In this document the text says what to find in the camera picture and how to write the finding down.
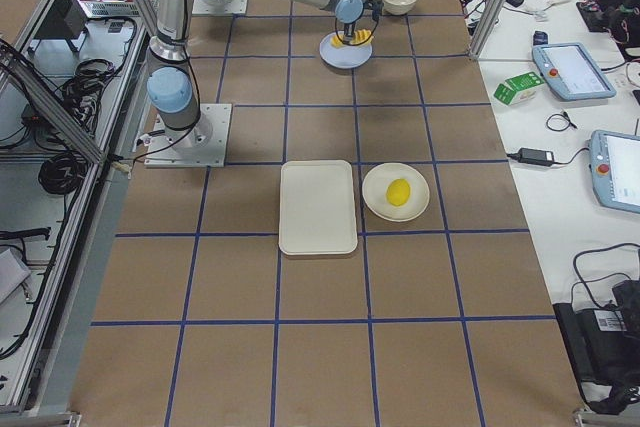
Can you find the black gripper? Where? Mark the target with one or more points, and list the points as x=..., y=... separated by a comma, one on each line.
x=348, y=27

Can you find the yellow croissant bread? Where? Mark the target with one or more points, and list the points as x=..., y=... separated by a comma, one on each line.
x=357, y=38

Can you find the blue plate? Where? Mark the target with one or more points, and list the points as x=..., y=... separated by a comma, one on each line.
x=346, y=57

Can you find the white round plate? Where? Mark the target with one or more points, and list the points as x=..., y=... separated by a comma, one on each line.
x=374, y=188

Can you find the yellow lemon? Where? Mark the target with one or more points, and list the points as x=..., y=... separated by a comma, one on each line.
x=398, y=192

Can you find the green white box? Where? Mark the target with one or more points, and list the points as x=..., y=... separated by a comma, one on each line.
x=518, y=89

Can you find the cream rectangular tray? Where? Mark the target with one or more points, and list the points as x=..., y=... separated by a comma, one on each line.
x=317, y=208

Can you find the far teach pendant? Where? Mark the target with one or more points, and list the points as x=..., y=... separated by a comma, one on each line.
x=571, y=73

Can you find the teach pendant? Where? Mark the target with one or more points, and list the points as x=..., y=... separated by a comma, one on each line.
x=614, y=166
x=571, y=73

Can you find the black power adapter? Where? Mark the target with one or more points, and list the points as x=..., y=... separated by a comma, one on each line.
x=537, y=157

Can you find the near teach pendant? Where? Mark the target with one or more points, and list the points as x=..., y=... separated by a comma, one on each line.
x=614, y=166

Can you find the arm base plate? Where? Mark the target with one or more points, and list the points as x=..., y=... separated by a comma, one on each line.
x=219, y=7
x=204, y=146

